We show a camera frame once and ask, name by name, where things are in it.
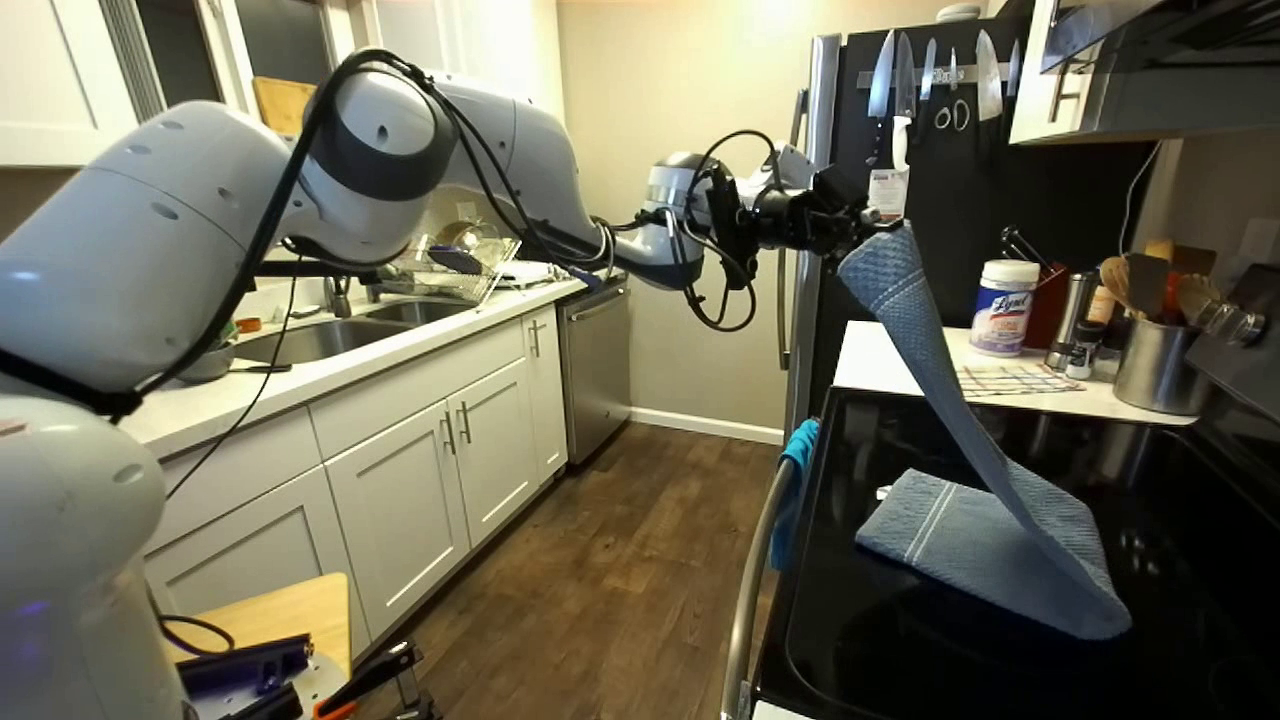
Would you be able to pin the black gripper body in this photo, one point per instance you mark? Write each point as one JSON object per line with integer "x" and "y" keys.
{"x": 799, "y": 218}

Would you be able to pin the pale blue towel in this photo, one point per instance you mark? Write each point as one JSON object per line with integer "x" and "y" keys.
{"x": 960, "y": 532}

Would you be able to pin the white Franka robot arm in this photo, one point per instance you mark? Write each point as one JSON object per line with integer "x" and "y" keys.
{"x": 135, "y": 241}

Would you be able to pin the bright blue towel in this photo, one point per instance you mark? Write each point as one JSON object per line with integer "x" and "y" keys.
{"x": 802, "y": 445}

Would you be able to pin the black glass-top oven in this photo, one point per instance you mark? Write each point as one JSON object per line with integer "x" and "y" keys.
{"x": 932, "y": 665}

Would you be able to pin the white paper tag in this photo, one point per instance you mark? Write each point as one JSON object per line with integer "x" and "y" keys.
{"x": 888, "y": 190}

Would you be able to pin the black refrigerator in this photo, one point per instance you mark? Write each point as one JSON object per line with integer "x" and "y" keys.
{"x": 960, "y": 173}

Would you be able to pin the long steel knife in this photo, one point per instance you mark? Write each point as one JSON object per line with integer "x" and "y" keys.
{"x": 883, "y": 82}

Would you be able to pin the white wipes canister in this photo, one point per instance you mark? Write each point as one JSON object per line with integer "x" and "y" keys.
{"x": 1000, "y": 305}

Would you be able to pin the small steel knife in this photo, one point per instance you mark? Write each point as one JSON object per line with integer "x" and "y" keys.
{"x": 930, "y": 71}

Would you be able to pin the wide steel knife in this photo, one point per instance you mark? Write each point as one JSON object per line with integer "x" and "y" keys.
{"x": 988, "y": 78}

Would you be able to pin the dark red box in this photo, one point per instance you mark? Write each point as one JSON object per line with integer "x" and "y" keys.
{"x": 1044, "y": 311}

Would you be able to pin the checked white dish cloth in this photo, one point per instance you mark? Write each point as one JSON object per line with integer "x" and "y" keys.
{"x": 1025, "y": 382}

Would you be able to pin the steel pepper mill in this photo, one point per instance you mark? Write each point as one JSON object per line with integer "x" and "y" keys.
{"x": 1076, "y": 312}

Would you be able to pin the small black kitchen gadget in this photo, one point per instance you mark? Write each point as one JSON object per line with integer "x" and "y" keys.
{"x": 1083, "y": 363}

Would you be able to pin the stainless steel dishwasher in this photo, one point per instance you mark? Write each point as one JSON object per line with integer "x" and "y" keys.
{"x": 592, "y": 386}

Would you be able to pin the white cloth on counter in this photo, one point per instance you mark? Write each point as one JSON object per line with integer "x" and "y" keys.
{"x": 530, "y": 275}

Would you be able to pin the wooden spatula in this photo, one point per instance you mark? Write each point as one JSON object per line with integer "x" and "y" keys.
{"x": 1134, "y": 280}

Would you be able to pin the wooden spoon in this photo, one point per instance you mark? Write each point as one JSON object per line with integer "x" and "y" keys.
{"x": 1186, "y": 262}

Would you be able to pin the steel utensil holder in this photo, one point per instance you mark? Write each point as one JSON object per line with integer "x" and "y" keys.
{"x": 1155, "y": 369}

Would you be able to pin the clear glass bowl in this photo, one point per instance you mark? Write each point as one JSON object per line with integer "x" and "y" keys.
{"x": 463, "y": 262}

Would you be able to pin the stainless steel microwave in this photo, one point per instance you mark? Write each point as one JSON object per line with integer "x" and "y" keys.
{"x": 1186, "y": 92}

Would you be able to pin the chrome sink faucet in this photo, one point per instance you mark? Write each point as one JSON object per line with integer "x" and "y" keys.
{"x": 339, "y": 297}

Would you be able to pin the white base cabinets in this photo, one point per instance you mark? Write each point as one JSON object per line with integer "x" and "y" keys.
{"x": 401, "y": 522}

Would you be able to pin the steel kitchen sink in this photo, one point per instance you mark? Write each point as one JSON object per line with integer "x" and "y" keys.
{"x": 305, "y": 342}

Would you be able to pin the wooden cutting board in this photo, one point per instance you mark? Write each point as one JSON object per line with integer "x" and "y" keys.
{"x": 277, "y": 104}

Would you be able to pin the blue bowl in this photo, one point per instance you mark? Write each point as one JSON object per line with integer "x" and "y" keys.
{"x": 204, "y": 366}

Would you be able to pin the red and black tool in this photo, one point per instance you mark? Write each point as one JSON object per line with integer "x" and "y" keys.
{"x": 372, "y": 665}

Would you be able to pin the light wooden board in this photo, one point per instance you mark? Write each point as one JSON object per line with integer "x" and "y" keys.
{"x": 285, "y": 612}

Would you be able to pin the kitchen window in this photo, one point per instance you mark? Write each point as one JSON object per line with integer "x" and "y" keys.
{"x": 175, "y": 42}

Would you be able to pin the dark blue plastic object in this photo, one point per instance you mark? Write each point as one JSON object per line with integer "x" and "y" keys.
{"x": 247, "y": 675}

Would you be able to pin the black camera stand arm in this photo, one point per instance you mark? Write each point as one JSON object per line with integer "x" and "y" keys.
{"x": 334, "y": 271}

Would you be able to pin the white wall cabinet plain door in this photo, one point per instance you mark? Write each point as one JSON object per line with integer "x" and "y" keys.
{"x": 55, "y": 64}

